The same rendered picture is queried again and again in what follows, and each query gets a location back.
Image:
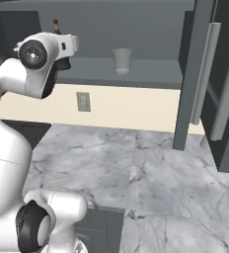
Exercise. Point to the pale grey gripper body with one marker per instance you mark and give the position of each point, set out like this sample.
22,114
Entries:
63,64

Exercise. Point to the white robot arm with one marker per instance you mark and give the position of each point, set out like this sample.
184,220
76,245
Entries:
8,164

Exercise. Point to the dark liquor bottle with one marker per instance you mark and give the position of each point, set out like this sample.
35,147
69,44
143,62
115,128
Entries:
56,25

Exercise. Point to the clear glass cup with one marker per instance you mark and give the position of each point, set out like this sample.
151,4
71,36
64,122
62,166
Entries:
122,61

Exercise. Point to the grey base cabinet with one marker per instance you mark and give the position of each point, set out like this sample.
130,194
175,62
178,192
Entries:
101,230

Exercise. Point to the black hob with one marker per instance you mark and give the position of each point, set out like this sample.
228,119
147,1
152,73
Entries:
29,131

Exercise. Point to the grey wall outlet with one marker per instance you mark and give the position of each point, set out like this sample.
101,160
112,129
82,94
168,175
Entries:
83,101

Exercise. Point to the grey open wall cabinet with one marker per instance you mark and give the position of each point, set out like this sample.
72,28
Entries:
126,29

